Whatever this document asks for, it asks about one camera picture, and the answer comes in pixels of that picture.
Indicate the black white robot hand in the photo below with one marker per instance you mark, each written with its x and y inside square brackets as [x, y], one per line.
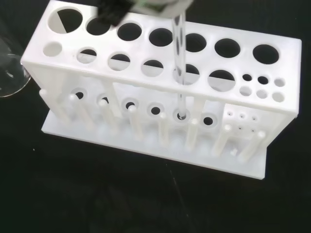
[114, 12]

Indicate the white test tube rack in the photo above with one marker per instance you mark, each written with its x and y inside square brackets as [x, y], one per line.
[145, 150]

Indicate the small clear glass beaker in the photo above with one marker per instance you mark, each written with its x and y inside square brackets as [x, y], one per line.
[12, 80]

